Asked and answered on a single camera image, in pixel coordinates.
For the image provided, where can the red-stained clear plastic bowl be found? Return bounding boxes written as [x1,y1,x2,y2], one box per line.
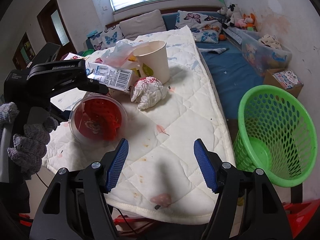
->
[68,93,127,147]

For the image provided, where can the white barcode milk carton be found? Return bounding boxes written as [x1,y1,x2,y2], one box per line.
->
[86,62,133,93]

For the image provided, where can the clear plastic bag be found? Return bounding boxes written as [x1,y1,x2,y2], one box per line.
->
[100,40,149,67]

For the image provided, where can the white paper ball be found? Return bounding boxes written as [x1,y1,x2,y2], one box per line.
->
[131,76,168,111]

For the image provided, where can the white paper cup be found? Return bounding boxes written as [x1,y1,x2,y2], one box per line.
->
[133,41,170,84]

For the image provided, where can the grey gloved left hand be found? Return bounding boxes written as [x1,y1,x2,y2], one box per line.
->
[1,116,59,182]

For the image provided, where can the cartoon picture book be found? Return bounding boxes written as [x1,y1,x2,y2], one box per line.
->
[64,53,85,60]

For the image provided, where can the red plastic stool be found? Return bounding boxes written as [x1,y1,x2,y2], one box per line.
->
[283,199,319,239]

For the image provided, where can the dark wooden door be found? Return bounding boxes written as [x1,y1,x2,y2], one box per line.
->
[37,0,76,59]

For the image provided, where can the green plastic bowl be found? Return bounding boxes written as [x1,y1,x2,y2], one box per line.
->
[82,49,95,57]

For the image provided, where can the green plastic mesh basket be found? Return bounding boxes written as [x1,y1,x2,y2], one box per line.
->
[233,85,318,187]

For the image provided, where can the white quilted table cover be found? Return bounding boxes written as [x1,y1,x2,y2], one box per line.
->
[105,27,234,225]

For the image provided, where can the left butterfly print pillow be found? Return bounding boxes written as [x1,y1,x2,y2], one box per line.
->
[87,24,124,50]

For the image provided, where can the butterfly print pillow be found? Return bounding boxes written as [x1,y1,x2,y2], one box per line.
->
[175,10,223,44]
[87,24,124,50]

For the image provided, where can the blue sofa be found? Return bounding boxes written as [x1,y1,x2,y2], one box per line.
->
[83,11,266,120]

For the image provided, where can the cardboard box with books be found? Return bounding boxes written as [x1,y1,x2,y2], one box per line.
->
[263,69,304,98]

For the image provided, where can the beige sofa cushion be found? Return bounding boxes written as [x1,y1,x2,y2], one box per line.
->
[119,9,167,40]

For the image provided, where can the clear plastic storage bin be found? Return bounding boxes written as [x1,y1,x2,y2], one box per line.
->
[241,30,292,76]

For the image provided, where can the right butterfly print pillow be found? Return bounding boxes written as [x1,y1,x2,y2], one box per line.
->
[175,10,223,44]

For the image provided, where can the pink plush toy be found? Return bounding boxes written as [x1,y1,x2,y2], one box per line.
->
[235,19,247,30]

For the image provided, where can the orange fox plush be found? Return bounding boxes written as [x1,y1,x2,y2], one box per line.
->
[244,14,257,31]

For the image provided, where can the black white cow plush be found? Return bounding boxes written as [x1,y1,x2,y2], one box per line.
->
[217,3,242,29]

